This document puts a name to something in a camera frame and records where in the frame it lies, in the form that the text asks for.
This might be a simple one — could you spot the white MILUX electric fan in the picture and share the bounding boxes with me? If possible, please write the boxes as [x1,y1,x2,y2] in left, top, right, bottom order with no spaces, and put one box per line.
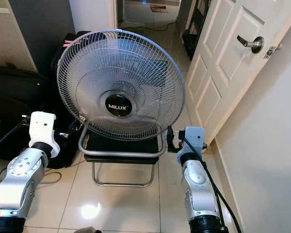
[57,29,186,142]

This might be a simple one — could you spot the black suitcase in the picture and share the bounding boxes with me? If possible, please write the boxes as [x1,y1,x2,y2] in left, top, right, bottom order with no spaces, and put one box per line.
[0,63,83,169]

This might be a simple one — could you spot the black bag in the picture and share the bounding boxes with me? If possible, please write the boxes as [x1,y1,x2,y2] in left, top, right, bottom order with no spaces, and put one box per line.
[50,31,97,98]

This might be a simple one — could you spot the white panel door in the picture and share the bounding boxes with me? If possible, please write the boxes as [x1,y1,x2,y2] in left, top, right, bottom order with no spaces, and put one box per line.
[184,0,291,145]

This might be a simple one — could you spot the pink ribbon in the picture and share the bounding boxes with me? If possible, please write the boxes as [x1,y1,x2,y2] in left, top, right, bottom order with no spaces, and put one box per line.
[63,39,84,48]

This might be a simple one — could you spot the grey robot left foot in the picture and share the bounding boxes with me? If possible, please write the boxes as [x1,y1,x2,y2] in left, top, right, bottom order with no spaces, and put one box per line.
[74,226,101,233]

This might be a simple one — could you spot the black hallway shelf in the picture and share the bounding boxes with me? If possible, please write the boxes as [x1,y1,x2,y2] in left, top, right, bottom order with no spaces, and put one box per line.
[182,0,211,61]

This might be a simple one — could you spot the dark grey cabinet panel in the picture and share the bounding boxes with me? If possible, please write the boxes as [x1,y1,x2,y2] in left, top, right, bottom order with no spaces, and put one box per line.
[9,0,76,73]

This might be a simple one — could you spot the brown flat box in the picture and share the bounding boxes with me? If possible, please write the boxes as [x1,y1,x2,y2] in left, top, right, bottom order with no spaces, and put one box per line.
[149,4,169,14]

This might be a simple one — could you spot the silver door latch plate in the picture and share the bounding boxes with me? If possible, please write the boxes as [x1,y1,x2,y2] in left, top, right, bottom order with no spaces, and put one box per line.
[264,43,283,60]

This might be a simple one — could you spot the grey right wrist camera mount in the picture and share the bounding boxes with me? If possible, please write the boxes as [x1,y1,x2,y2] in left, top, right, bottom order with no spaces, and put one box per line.
[184,126,206,152]

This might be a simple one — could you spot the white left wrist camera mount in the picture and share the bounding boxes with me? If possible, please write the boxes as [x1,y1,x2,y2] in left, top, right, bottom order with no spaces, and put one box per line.
[29,111,60,155]

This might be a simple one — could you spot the black chair with chrome frame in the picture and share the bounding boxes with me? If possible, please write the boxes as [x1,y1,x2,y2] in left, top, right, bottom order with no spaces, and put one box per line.
[79,121,167,188]

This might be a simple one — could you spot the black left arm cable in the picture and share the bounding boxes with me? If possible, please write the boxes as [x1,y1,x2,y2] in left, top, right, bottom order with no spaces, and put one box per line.
[0,116,32,155]

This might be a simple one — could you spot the silver lever door handle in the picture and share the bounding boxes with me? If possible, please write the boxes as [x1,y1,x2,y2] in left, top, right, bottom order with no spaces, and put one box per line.
[237,34,265,54]

